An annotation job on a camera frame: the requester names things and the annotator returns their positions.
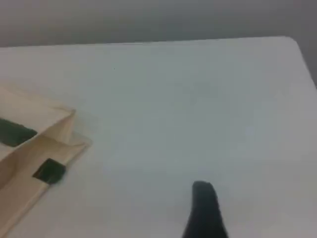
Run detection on cream canvas bag green handles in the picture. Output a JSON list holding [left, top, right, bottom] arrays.
[[0, 83, 93, 238]]

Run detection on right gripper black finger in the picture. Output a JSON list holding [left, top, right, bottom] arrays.
[[182, 180, 229, 238]]

